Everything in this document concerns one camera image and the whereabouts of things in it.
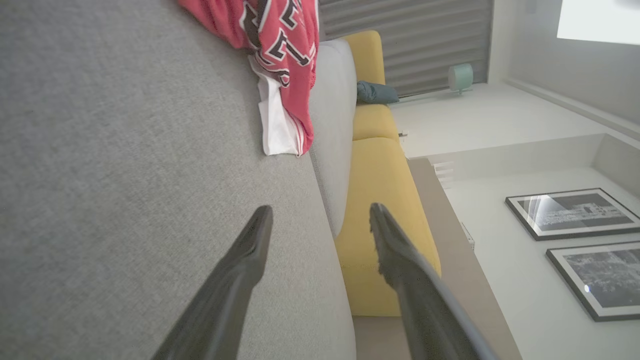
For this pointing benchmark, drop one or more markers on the red basketball jersey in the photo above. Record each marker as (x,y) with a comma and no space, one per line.
(295,60)

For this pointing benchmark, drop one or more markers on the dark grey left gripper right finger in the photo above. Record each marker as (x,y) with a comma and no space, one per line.
(425,310)

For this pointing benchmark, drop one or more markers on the black framed picture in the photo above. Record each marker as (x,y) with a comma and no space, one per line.
(575,212)
(605,277)

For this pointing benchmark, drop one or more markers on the grey pleated curtain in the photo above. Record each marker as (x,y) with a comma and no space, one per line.
(430,40)

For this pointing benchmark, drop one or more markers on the grey sofa seat cushion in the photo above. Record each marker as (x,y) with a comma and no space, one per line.
(332,125)

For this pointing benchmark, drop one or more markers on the bright white light panel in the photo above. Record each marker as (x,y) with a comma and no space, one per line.
(600,20)

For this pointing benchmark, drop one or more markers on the yellow sofa backrest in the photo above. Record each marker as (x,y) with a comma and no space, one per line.
(380,200)

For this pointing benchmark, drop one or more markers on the grey sofa chaise seat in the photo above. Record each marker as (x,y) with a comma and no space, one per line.
(100,175)

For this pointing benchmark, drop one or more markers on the yellow sofa armrest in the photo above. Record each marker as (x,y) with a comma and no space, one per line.
(367,55)

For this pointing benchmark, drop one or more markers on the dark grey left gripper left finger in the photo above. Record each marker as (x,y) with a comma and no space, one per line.
(225,300)

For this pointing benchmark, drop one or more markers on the teal throw pillow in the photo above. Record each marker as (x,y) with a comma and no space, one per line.
(375,93)

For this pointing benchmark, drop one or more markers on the small mint green lamp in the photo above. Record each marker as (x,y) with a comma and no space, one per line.
(461,76)

